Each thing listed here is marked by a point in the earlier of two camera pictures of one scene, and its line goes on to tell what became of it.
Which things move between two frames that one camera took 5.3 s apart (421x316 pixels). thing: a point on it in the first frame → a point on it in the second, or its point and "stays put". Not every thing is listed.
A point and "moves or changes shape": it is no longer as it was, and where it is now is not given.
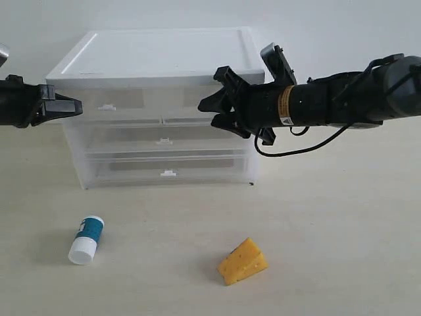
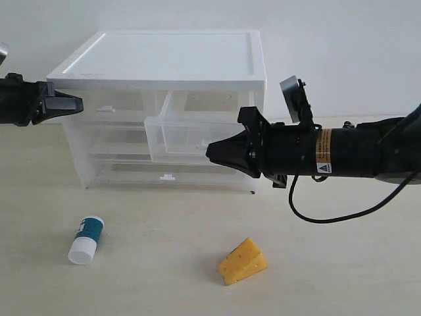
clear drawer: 179,105 moves or changes shape
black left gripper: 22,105 stays put
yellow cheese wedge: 245,261 stays put
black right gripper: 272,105 → 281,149
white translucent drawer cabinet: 141,126 stays put
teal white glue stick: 83,249 stays put
